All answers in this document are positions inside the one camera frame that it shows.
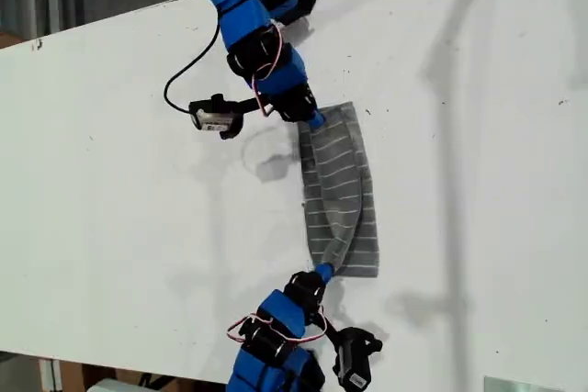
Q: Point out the white plastic box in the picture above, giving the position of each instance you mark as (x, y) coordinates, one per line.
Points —
(110, 386)

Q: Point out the black camera stalk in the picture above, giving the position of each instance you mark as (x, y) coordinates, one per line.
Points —
(252, 105)
(331, 330)

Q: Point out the grey white-striped towel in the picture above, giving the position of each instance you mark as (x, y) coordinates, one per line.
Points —
(363, 236)

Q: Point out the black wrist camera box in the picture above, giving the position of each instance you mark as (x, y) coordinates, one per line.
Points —
(211, 116)
(353, 362)

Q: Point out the white table leg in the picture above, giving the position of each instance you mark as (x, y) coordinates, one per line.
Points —
(48, 376)

